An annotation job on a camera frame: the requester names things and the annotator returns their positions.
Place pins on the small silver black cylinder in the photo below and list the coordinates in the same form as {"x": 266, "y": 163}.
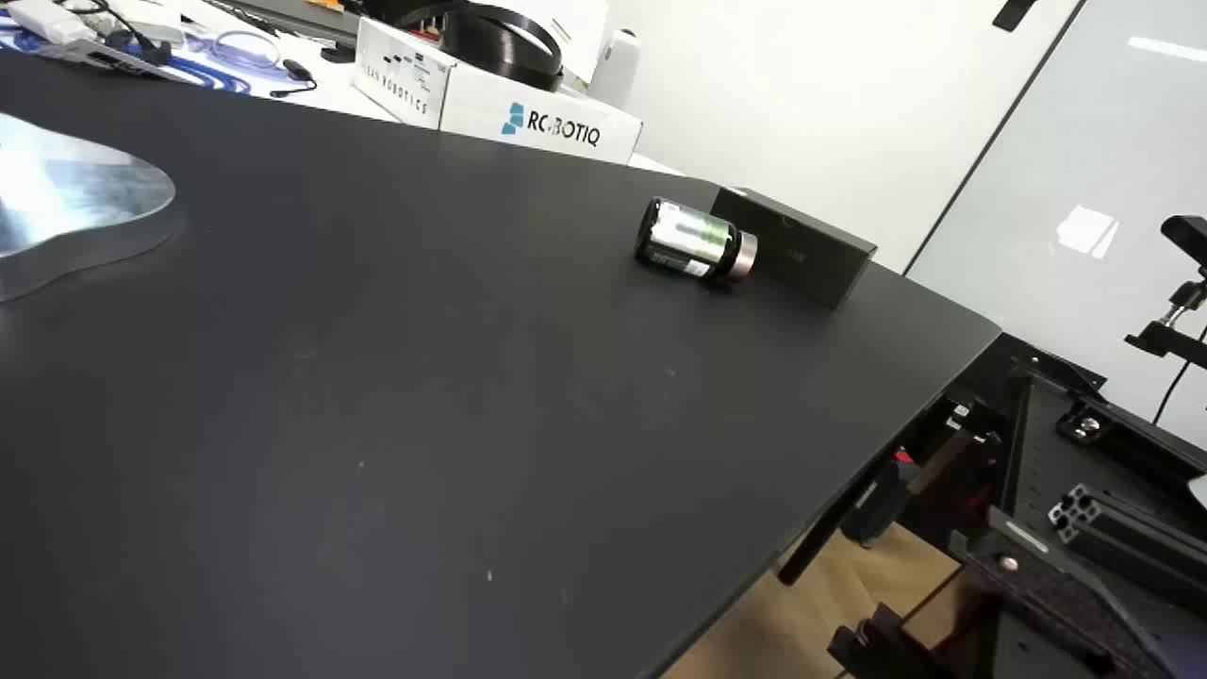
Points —
{"x": 685, "y": 237}

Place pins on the flat black box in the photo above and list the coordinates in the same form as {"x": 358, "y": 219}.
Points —
{"x": 812, "y": 257}

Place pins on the white Robotiq cardboard box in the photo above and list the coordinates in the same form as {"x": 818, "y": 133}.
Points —
{"x": 552, "y": 118}

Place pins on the blue plastic bag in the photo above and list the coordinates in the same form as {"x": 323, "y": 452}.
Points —
{"x": 210, "y": 62}

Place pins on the aluminium extrusion bar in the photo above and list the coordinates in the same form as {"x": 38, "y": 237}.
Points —
{"x": 1125, "y": 529}

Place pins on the black metal table frame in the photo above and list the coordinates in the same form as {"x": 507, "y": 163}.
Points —
{"x": 1042, "y": 605}

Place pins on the black camera on stand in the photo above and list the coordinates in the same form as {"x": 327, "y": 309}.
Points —
{"x": 1187, "y": 240}

